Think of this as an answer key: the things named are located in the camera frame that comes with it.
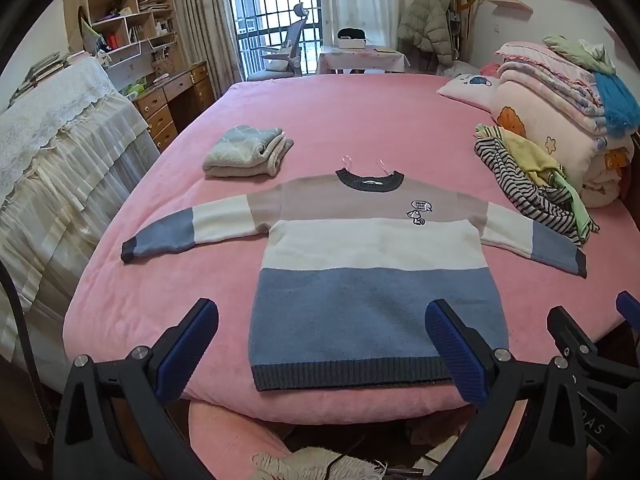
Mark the wooden wall shelf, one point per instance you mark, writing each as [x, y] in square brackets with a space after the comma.
[510, 2]

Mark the grey office chair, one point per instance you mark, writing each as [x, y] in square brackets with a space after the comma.
[285, 52]

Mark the pink printed pillow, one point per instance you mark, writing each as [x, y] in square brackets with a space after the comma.
[467, 89]

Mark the white box with black item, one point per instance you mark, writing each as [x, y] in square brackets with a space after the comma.
[351, 38]

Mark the wooden desk with drawers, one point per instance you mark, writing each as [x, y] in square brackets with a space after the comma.
[165, 102]

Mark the yellow garment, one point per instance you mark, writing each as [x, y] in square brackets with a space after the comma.
[527, 157]

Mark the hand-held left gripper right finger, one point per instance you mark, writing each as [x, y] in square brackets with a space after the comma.
[456, 355]

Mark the wooden bookshelf with books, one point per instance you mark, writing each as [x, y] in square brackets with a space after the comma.
[127, 25]

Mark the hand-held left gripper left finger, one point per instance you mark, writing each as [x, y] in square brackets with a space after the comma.
[186, 350]

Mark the pink plush bed blanket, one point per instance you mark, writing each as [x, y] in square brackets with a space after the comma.
[165, 305]

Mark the blue fringed towel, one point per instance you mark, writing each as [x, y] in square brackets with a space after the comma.
[617, 102]

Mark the black white striped garment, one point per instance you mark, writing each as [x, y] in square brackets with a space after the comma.
[520, 187]

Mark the pale green crumpled garment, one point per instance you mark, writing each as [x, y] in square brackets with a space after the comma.
[575, 50]

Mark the stack of books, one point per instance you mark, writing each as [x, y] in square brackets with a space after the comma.
[42, 70]

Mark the colour-block knit sweater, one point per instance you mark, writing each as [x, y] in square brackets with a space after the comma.
[370, 280]

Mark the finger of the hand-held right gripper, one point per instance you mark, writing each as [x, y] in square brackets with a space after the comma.
[570, 332]
[631, 310]

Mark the white lace furniture cover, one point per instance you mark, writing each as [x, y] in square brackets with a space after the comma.
[55, 160]

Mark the small table with tablecloth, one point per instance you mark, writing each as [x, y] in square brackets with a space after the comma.
[362, 60]

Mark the black window grille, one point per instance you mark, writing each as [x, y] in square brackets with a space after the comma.
[272, 5]

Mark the light green garment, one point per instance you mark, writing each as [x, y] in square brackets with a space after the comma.
[577, 205]

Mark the beige padded coat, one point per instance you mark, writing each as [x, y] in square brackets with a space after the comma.
[430, 20]

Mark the beige curtain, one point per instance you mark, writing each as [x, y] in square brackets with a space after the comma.
[202, 25]

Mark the folded grey fleece clothes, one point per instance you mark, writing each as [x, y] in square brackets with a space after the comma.
[245, 152]

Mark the wooden coat rack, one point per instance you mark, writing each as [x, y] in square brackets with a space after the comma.
[470, 5]

